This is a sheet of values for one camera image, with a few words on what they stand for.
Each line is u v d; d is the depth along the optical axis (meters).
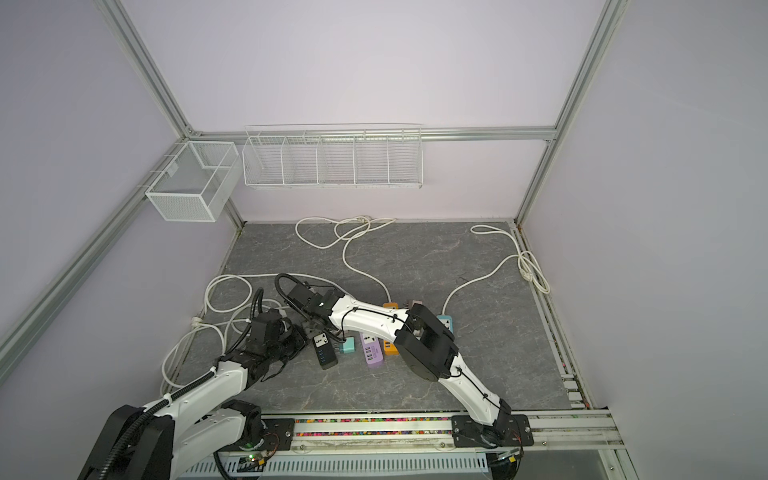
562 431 0.76
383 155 1.05
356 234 1.15
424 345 0.53
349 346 0.87
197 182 0.99
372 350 0.85
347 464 0.71
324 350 0.86
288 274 0.75
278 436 0.74
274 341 0.70
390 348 0.86
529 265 1.07
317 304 0.68
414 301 0.96
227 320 0.94
